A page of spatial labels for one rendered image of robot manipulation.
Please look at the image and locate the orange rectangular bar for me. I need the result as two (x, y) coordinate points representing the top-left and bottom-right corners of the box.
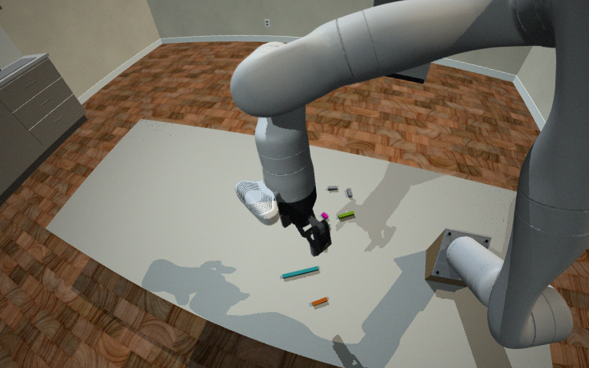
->
(312, 297), (327, 306)

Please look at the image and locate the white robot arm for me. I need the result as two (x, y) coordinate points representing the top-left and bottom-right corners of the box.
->
(230, 0), (589, 349)

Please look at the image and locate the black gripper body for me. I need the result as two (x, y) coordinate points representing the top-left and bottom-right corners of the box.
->
(278, 185), (317, 228)

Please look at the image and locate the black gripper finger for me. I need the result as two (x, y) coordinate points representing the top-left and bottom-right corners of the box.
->
(279, 213), (291, 228)
(289, 215), (331, 257)

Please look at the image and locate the turquoise rod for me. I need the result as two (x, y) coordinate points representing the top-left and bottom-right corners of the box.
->
(282, 266), (318, 279)

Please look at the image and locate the lime green rod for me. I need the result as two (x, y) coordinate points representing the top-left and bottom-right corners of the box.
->
(338, 211), (354, 219)

